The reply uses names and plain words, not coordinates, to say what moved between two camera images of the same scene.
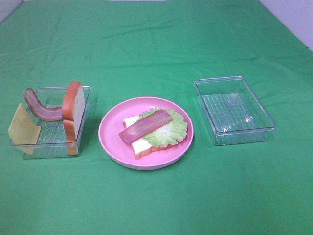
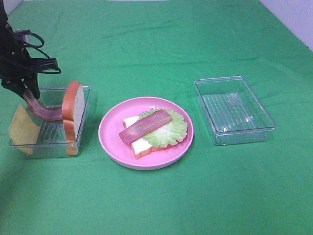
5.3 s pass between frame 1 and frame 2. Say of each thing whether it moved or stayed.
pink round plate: stayed
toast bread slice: moved
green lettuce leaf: moved
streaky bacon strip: stayed
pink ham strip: stayed
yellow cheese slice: stayed
